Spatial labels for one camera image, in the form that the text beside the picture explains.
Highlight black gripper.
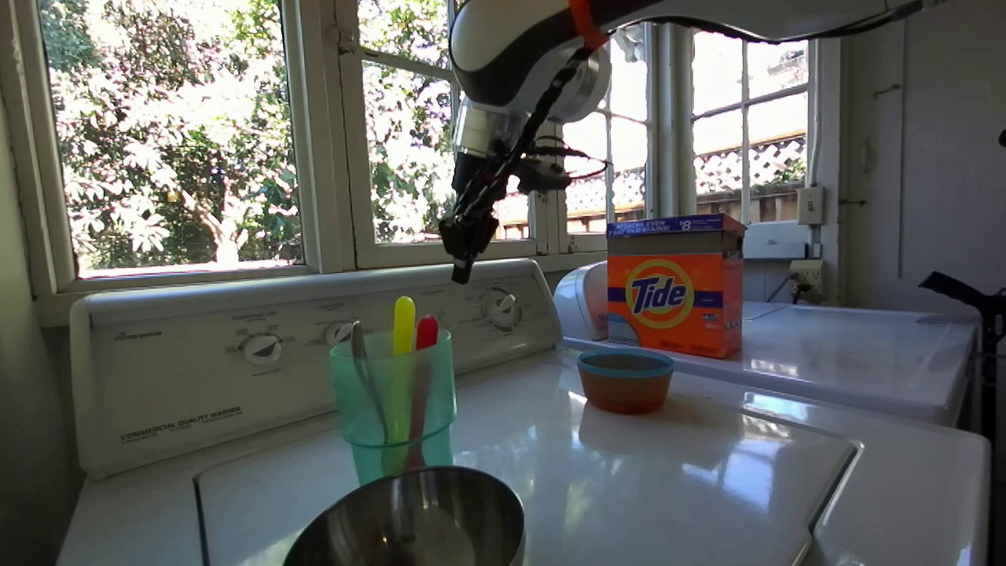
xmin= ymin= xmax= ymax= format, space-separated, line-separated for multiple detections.
xmin=433 ymin=151 xmax=526 ymax=285

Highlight large white dial knob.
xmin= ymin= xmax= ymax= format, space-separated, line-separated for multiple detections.
xmin=480 ymin=285 xmax=526 ymax=333

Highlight red plastic utensil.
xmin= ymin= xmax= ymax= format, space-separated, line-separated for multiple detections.
xmin=404 ymin=311 xmax=444 ymax=474

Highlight yellow plastic utensil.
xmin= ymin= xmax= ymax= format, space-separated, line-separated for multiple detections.
xmin=391 ymin=292 xmax=421 ymax=479

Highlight grey plastic utensil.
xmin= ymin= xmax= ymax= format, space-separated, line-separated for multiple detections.
xmin=345 ymin=319 xmax=393 ymax=450

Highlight small white dial knob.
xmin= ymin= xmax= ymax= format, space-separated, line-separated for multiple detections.
xmin=236 ymin=327 xmax=290 ymax=367
xmin=322 ymin=318 xmax=365 ymax=352

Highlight green translucent plastic cup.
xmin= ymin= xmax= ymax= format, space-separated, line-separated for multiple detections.
xmin=327 ymin=327 xmax=458 ymax=488

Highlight orange bowl with blue rim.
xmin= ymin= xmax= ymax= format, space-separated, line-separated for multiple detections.
xmin=574 ymin=346 xmax=679 ymax=417

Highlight orange Tide detergent box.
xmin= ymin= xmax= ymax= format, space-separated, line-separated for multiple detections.
xmin=605 ymin=215 xmax=747 ymax=361

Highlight white washing machine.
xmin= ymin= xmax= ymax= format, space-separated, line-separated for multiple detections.
xmin=56 ymin=255 xmax=995 ymax=566

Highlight stainless steel bowl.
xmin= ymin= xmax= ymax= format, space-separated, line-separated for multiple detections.
xmin=283 ymin=464 xmax=527 ymax=566

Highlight small white box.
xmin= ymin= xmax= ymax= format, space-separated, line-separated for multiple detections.
xmin=739 ymin=217 xmax=813 ymax=265

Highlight white dryer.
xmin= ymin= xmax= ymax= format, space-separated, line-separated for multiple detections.
xmin=550 ymin=256 xmax=984 ymax=427

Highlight black tripod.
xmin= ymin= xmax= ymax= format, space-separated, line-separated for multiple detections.
xmin=917 ymin=268 xmax=1006 ymax=442

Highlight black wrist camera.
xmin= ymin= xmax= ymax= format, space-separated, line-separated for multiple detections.
xmin=510 ymin=141 xmax=594 ymax=198

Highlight white window frame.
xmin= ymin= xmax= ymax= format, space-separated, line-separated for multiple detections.
xmin=0 ymin=0 xmax=845 ymax=330

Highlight wall plug with cord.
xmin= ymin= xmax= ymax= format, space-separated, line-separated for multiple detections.
xmin=767 ymin=256 xmax=827 ymax=308

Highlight wall electrical outlet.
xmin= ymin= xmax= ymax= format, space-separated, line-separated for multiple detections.
xmin=798 ymin=183 xmax=832 ymax=230

